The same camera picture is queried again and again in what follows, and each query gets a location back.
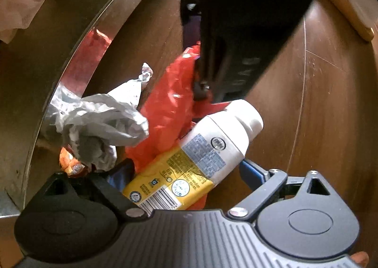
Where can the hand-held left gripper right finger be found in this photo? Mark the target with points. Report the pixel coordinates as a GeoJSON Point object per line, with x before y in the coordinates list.
{"type": "Point", "coordinates": [251, 174]}

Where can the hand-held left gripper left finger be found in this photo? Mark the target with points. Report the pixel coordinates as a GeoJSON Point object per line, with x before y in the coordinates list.
{"type": "Point", "coordinates": [121, 174]}

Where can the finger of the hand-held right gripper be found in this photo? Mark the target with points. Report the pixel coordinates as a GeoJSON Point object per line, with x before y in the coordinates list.
{"type": "Point", "coordinates": [202, 90]}

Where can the red plastic bag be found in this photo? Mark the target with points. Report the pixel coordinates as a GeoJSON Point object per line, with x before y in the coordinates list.
{"type": "Point", "coordinates": [168, 99]}

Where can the yellow white plastic bottle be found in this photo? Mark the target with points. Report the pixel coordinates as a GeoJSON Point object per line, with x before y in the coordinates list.
{"type": "Point", "coordinates": [206, 143]}

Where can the orange snack wrapper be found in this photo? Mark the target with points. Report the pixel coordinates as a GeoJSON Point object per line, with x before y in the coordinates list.
{"type": "Point", "coordinates": [71, 164]}

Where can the crumpled white paper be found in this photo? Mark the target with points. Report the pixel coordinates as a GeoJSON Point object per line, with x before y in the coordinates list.
{"type": "Point", "coordinates": [100, 120]}

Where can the metal bin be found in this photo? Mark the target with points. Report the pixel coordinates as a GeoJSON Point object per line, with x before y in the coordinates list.
{"type": "Point", "coordinates": [59, 34]}

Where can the translucent white plastic bag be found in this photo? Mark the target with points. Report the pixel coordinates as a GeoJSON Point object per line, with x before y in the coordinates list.
{"type": "Point", "coordinates": [20, 2]}

